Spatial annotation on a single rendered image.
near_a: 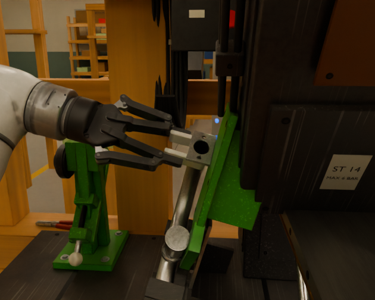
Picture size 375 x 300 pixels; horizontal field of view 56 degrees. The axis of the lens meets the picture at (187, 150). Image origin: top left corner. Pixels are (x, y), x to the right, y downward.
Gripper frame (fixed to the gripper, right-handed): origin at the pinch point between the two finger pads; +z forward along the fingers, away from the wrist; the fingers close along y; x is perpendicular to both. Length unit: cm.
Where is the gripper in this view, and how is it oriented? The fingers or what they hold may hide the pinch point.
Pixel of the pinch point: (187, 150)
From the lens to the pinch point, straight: 58.6
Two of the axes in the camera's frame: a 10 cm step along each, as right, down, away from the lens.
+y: 2.5, -8.5, 4.7
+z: 9.6, 2.8, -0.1
